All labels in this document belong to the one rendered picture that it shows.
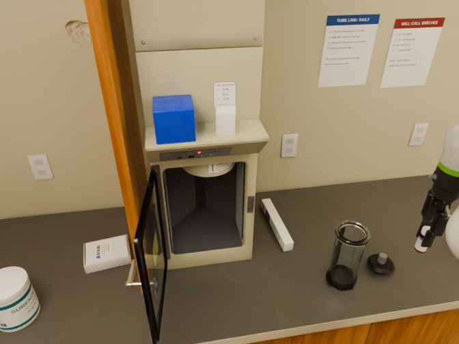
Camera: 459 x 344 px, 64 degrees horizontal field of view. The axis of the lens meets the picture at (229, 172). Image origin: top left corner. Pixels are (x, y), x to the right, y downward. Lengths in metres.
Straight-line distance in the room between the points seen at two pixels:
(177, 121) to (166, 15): 0.25
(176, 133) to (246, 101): 0.23
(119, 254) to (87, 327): 0.27
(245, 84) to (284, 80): 0.52
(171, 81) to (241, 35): 0.21
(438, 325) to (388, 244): 0.32
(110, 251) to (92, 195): 0.36
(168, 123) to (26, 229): 0.97
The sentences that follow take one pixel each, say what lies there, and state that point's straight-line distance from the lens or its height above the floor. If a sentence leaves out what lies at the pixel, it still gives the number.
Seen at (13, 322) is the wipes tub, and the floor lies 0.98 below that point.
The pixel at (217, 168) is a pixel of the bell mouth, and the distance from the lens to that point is 1.15.
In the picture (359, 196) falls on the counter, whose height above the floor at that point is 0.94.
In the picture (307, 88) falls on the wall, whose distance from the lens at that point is 1.57.
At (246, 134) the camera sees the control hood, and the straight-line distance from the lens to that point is 0.97.
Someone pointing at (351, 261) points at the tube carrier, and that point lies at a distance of 1.26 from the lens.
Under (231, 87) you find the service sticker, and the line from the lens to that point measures 1.01.
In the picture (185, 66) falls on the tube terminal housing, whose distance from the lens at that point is 0.98.
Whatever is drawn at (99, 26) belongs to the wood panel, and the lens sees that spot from 0.87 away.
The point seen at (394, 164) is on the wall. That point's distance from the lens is 1.98.
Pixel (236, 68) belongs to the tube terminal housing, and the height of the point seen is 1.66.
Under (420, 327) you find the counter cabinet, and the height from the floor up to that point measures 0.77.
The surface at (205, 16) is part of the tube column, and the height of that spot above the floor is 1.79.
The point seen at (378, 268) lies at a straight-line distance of 1.43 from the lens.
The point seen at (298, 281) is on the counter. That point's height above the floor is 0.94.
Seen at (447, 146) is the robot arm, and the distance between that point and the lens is 1.18.
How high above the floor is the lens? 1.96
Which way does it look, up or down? 33 degrees down
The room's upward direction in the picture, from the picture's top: straight up
